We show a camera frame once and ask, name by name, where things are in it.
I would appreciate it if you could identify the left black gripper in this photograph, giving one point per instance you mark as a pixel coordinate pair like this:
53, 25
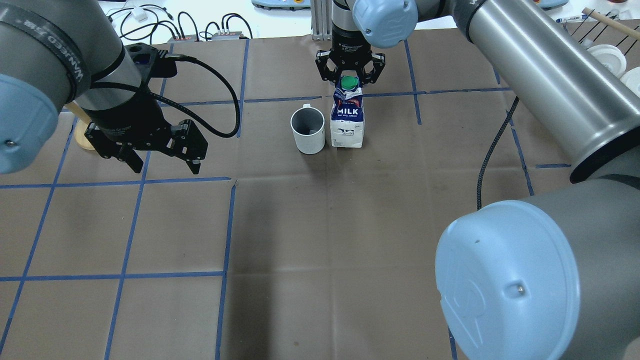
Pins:
127, 119

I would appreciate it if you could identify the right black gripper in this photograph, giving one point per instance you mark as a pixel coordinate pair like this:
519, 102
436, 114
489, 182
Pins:
350, 46

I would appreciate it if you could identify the blue white milk carton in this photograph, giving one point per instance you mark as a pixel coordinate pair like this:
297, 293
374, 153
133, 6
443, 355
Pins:
347, 120

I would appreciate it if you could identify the white grey mug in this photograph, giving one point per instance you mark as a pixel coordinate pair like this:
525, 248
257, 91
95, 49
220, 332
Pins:
308, 127

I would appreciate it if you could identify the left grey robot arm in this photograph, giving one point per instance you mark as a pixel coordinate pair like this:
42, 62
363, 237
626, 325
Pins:
54, 52

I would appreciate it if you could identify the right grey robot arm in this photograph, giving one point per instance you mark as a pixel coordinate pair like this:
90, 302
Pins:
554, 276

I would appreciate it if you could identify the white upturned cup near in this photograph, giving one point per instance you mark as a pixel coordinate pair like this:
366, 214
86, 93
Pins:
610, 57

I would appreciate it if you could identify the white upturned cup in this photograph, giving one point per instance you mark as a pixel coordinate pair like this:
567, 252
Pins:
610, 57
632, 80

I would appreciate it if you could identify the white upturned cup far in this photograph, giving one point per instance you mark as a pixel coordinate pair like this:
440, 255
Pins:
632, 80

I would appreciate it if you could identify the wooden mug tree stand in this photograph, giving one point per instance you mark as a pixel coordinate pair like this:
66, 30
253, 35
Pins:
83, 122

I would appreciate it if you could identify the aluminium frame post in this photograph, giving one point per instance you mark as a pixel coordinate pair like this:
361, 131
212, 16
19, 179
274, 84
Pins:
321, 20

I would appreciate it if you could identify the black wire cup rack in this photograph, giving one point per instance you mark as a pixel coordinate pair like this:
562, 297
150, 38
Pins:
585, 30

